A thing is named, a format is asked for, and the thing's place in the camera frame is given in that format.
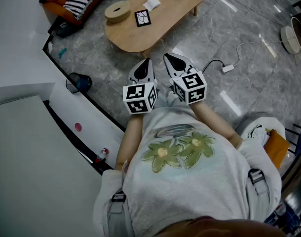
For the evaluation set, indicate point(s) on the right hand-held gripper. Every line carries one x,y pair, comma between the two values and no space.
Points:
192,85

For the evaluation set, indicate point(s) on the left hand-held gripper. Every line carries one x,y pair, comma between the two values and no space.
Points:
137,92

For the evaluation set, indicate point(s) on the black framed patterned tile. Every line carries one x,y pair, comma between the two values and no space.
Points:
142,18

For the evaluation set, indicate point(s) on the person's left forearm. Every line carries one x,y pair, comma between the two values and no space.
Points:
130,139

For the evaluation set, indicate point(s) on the person's right forearm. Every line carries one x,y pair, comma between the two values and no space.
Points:
212,118

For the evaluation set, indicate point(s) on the wooden coffee table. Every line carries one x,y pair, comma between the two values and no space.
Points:
170,21

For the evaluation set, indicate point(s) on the person's grey trousers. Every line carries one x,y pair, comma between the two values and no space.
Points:
160,100

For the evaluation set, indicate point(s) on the white power strip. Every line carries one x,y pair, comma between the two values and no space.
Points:
227,68

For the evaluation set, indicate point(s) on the black mesh wastebasket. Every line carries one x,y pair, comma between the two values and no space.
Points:
80,83

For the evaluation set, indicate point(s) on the round wooden tissue box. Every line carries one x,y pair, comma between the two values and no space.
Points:
117,11

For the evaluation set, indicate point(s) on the white folded paper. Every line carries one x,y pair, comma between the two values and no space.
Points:
152,2

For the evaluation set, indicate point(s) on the teal plastic toy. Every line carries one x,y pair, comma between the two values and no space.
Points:
62,53

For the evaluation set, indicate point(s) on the pink round disc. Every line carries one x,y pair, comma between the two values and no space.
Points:
78,127

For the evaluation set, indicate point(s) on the black floor bag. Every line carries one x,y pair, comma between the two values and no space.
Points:
66,29

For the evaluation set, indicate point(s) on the grey round stool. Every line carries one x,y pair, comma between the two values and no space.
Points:
254,118

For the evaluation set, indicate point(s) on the plastic bottle red cap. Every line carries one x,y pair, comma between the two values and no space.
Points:
101,155

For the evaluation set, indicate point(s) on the crumpled white paper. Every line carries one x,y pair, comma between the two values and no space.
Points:
50,47

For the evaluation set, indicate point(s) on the white printed bag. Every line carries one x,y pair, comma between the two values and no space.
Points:
255,132

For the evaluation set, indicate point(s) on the white round floor appliance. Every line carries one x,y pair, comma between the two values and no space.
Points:
289,39

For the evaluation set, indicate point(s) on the person's grey flowered sweatshirt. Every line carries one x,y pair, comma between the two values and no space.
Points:
180,186

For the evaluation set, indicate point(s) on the dark metal rack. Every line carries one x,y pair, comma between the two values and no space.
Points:
296,186

